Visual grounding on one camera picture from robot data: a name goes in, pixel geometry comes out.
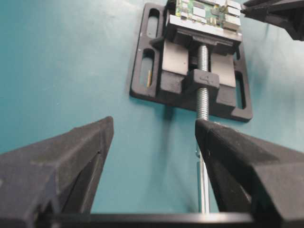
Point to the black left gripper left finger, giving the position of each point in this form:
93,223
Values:
54,176

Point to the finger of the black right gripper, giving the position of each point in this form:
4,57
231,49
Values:
286,14

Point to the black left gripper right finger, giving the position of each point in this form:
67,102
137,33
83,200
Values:
254,176

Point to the green PCB board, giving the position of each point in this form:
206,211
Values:
223,14

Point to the black bench vise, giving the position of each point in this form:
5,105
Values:
194,66

